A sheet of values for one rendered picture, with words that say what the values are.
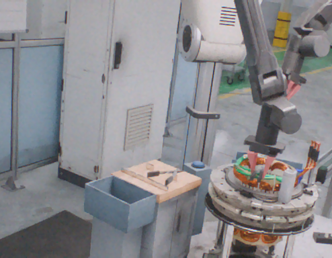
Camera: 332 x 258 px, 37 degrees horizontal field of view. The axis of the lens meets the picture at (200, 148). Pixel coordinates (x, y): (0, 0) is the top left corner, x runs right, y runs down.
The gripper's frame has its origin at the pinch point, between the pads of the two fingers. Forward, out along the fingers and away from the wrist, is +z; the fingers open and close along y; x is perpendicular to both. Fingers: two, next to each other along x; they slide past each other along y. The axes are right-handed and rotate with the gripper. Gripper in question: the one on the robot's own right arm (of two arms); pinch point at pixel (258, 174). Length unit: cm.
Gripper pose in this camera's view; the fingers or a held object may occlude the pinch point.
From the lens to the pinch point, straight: 135.0
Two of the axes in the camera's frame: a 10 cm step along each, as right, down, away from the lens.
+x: 3.0, -2.4, 9.2
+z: -1.7, 9.4, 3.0
